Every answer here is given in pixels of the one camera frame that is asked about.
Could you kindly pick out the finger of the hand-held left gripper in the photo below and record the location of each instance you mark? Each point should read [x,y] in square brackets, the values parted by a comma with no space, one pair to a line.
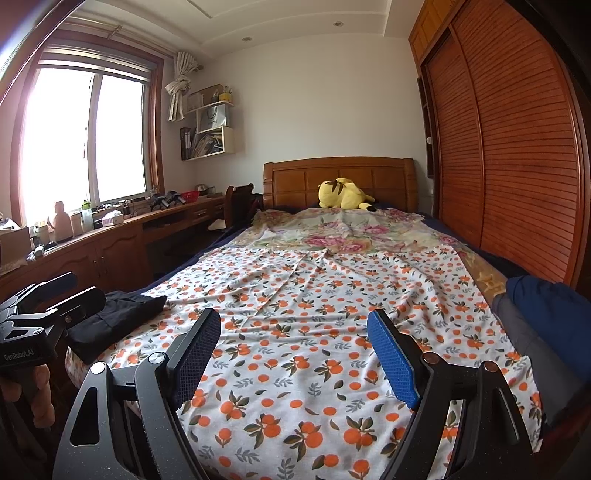
[46,286]
[83,302]

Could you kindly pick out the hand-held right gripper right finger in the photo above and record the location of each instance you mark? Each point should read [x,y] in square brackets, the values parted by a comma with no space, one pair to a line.
[395,355]

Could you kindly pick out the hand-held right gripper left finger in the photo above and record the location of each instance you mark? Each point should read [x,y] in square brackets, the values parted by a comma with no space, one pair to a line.
[196,355]

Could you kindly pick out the navy blue suit jacket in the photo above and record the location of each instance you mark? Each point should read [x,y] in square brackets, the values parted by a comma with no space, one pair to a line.
[549,300]

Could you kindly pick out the person's left hand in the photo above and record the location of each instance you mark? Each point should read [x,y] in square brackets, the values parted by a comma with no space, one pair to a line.
[46,397]

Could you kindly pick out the black folded garment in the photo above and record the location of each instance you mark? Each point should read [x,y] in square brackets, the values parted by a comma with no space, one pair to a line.
[120,314]

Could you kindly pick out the beige jug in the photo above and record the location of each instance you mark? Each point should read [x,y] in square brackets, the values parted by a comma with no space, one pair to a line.
[63,224]

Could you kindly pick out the wooden desk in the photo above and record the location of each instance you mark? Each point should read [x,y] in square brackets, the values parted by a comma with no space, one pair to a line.
[120,249]

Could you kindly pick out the orange fruit print bedsheet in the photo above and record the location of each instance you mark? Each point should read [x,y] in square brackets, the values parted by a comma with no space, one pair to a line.
[323,323]

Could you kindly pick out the green cap bottle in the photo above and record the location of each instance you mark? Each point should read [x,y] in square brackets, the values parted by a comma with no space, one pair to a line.
[87,217]

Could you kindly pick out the tissue box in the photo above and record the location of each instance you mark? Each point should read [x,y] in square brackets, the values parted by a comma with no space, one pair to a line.
[110,219]

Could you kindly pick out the brown patterned blanket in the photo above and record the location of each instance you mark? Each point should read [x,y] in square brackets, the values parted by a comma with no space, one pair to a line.
[485,272]

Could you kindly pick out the grey folded garment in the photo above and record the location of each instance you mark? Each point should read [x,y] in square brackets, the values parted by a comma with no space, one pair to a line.
[517,332]

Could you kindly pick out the black device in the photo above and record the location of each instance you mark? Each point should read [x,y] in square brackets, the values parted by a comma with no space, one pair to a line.
[166,201]

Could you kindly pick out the pink floral blanket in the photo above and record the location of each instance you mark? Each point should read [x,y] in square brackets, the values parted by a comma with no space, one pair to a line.
[351,230]

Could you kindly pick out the window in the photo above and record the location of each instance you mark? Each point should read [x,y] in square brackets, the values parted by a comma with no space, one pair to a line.
[60,138]

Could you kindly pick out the red basket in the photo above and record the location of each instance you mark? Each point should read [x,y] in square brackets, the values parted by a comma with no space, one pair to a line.
[189,197]

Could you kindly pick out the wooden chair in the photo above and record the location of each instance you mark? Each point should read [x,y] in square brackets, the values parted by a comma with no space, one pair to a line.
[238,203]

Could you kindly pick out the yellow plush toy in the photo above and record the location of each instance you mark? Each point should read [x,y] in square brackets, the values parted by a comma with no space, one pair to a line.
[341,196]

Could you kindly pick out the row of folders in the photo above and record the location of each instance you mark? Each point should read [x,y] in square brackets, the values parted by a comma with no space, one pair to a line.
[201,145]

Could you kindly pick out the wooden bed headboard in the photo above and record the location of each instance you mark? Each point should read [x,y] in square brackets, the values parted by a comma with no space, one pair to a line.
[295,184]

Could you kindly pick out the white paper bag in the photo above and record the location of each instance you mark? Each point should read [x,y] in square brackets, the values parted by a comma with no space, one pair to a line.
[212,117]

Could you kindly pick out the tied beige curtain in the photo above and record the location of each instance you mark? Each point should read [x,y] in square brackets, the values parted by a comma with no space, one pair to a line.
[178,87]

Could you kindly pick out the cardboard box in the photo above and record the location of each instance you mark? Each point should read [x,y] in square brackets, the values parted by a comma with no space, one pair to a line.
[203,98]

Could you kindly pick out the wooden louvred wardrobe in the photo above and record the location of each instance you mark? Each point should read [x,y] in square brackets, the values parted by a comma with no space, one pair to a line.
[508,138]

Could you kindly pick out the yellow cup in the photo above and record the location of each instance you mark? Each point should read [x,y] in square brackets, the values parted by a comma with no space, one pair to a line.
[224,96]

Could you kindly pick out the white wall shelf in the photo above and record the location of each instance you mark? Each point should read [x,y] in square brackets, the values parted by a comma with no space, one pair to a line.
[228,138]

